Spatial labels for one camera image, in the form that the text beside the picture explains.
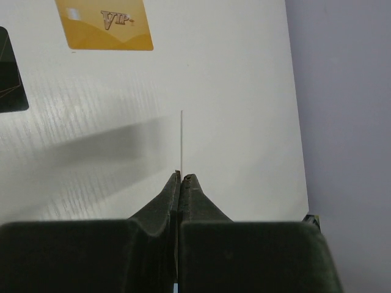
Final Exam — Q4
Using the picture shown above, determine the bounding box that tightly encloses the black VIP card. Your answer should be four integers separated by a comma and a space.
0, 27, 29, 113

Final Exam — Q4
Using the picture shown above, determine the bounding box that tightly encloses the gold card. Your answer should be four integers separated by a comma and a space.
56, 0, 153, 51

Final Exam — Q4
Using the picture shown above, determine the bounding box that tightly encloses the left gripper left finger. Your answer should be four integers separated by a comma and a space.
1, 172, 181, 292

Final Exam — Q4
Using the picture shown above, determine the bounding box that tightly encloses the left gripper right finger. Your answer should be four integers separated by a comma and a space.
178, 174, 343, 292

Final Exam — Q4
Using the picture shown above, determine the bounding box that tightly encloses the aluminium side rail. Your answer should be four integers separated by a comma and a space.
303, 214, 321, 230

